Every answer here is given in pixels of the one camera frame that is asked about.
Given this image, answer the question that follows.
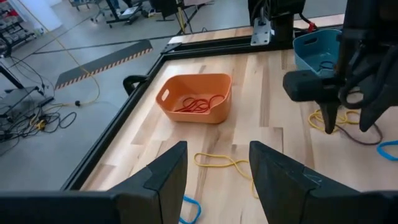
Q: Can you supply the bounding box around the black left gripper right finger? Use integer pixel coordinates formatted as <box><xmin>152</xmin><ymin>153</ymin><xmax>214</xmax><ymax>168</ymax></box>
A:
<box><xmin>249</xmin><ymin>141</ymin><xmax>398</xmax><ymax>224</ymax></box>

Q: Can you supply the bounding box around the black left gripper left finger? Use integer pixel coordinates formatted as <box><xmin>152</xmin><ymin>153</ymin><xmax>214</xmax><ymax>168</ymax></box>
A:
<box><xmin>0</xmin><ymin>141</ymin><xmax>188</xmax><ymax>224</ymax></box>

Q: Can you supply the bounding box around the black desk base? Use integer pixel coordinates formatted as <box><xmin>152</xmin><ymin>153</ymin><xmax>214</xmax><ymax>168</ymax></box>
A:
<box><xmin>90</xmin><ymin>0</ymin><xmax>147</xmax><ymax>26</ymax></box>

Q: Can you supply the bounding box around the dark purple rubber band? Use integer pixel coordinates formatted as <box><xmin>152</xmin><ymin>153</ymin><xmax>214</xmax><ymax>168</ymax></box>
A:
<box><xmin>334</xmin><ymin>123</ymin><xmax>384</xmax><ymax>146</ymax></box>
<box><xmin>318</xmin><ymin>60</ymin><xmax>336</xmax><ymax>72</ymax></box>

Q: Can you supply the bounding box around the wide blue rubber band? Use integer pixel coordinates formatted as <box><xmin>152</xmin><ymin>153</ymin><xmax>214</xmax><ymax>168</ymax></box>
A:
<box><xmin>376</xmin><ymin>140</ymin><xmax>398</xmax><ymax>162</ymax></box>

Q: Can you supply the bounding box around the dark teal plastic basket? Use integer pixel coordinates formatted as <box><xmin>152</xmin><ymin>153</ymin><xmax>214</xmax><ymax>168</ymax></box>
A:
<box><xmin>292</xmin><ymin>29</ymin><xmax>343</xmax><ymax>78</ymax></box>

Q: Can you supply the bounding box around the yellow extension cord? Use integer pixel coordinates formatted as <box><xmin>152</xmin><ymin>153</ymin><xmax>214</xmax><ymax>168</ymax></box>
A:
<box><xmin>18</xmin><ymin>0</ymin><xmax>101</xmax><ymax>107</ymax></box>

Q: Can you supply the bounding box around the black office chair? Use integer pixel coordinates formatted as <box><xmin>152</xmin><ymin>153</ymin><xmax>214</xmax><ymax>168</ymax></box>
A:
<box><xmin>149</xmin><ymin>0</ymin><xmax>187</xmax><ymax>21</ymax></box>

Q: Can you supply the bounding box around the red rubber band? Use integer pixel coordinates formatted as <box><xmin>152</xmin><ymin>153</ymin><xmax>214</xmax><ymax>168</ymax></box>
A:
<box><xmin>186</xmin><ymin>94</ymin><xmax>225</xmax><ymax>113</ymax></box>
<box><xmin>173</xmin><ymin>96</ymin><xmax>215</xmax><ymax>114</ymax></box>

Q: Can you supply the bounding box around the silver metal bracket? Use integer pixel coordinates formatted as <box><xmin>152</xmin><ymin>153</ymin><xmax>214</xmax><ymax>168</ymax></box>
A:
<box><xmin>250</xmin><ymin>17</ymin><xmax>272</xmax><ymax>47</ymax></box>

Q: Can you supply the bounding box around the yellow rubber band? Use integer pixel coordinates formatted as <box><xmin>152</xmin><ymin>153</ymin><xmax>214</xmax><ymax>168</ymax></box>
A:
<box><xmin>307</xmin><ymin>108</ymin><xmax>361</xmax><ymax>135</ymax></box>
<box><xmin>193</xmin><ymin>152</ymin><xmax>259</xmax><ymax>200</ymax></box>

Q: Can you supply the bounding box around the black table frame rail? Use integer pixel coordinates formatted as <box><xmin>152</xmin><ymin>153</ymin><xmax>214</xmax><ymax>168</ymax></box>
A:
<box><xmin>160</xmin><ymin>27</ymin><xmax>345</xmax><ymax>62</ymax></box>
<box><xmin>61</xmin><ymin>51</ymin><xmax>170</xmax><ymax>191</ymax></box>

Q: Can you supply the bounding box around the black storage shelf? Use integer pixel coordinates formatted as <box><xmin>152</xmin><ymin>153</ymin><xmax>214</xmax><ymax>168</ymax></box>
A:
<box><xmin>0</xmin><ymin>0</ymin><xmax>37</xmax><ymax>58</ymax></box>

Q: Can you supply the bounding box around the black frame clamp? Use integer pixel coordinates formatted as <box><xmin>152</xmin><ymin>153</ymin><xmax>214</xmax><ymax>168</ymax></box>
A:
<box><xmin>123</xmin><ymin>74</ymin><xmax>150</xmax><ymax>96</ymax></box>

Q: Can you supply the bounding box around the orange plastic basket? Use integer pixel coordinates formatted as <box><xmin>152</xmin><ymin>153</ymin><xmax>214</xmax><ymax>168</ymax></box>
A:
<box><xmin>155</xmin><ymin>73</ymin><xmax>233</xmax><ymax>124</ymax></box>

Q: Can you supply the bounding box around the black stand base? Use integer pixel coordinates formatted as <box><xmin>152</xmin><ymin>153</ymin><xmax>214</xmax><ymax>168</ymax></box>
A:
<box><xmin>0</xmin><ymin>85</ymin><xmax>55</xmax><ymax>119</ymax></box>

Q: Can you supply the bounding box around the black hazard-striped cable ramp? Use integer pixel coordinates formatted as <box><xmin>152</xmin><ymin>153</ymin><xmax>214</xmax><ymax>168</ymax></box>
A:
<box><xmin>55</xmin><ymin>39</ymin><xmax>154</xmax><ymax>91</ymax></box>

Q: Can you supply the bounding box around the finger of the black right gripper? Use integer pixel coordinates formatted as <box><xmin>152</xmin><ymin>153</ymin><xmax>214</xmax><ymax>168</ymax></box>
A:
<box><xmin>359</xmin><ymin>88</ymin><xmax>397</xmax><ymax>132</ymax></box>
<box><xmin>318</xmin><ymin>100</ymin><xmax>341</xmax><ymax>134</ymax></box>

